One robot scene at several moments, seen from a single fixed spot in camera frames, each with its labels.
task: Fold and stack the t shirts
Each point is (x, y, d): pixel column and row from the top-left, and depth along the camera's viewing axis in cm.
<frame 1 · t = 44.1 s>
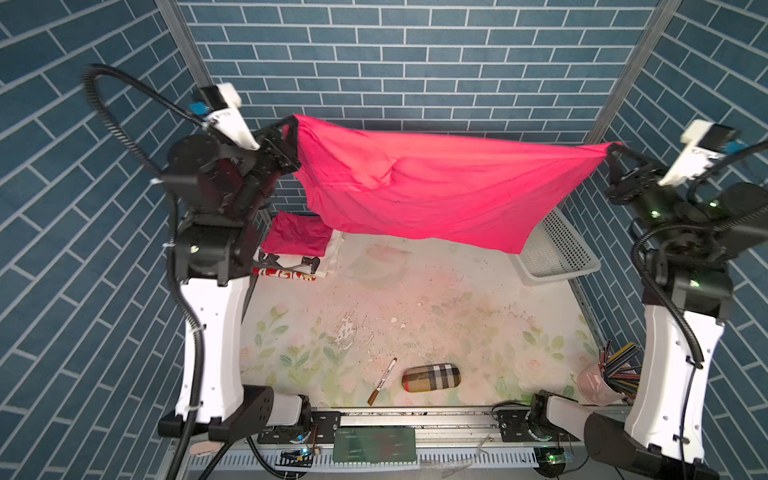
left hand: (301, 118, 48), fingers closed
right hand: (599, 143, 49), fingers closed
folded magenta t shirt: (297, 233, 107), point 9 cm above the table
brown handled marker pen: (386, 375, 84), on the table
plaid beige glasses case: (431, 378, 80), point 4 cm above the table

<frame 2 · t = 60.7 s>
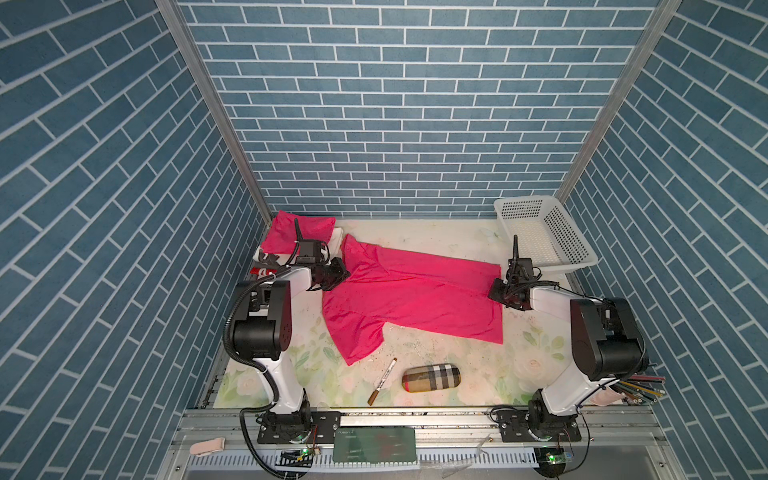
left hand: (351, 270, 98), fingers closed
right hand: (493, 287, 99), fingers closed
magenta unfolded t shirt: (409, 288, 105), on the table
the other named things where they were.

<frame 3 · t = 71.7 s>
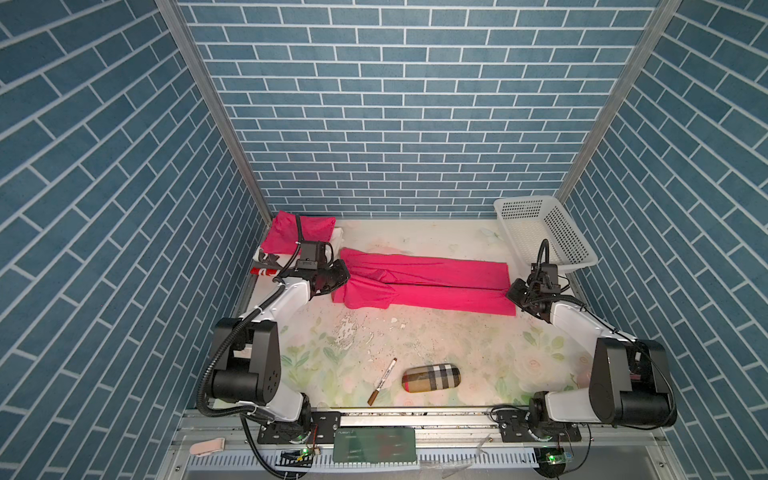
left hand: (351, 271, 91), fingers closed
right hand: (510, 286, 93), fingers closed
magenta unfolded t shirt: (422, 283, 103), on the table
the other named things where they were.

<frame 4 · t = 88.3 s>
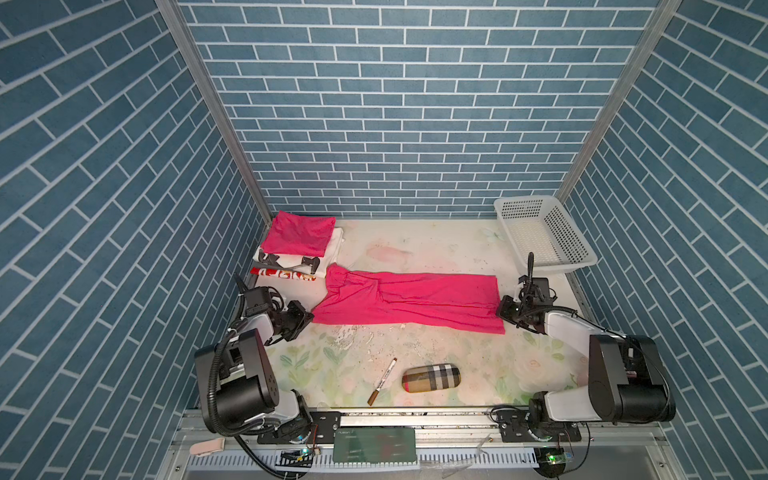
left hand: (312, 311, 91), fingers closed
right hand: (496, 304, 94), fingers closed
magenta unfolded t shirt: (412, 300, 101), on the table
the other named things where they were.

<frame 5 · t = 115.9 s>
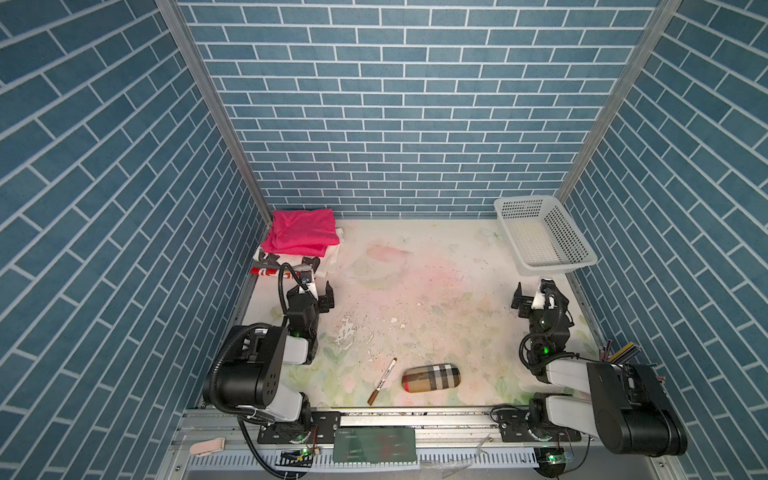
left hand: (315, 282, 92), fingers open
right hand: (537, 283, 86), fingers open
magenta unfolded t shirt: (306, 232, 105), point 11 cm above the table
coloured pencils bundle: (618, 353, 75), point 14 cm above the table
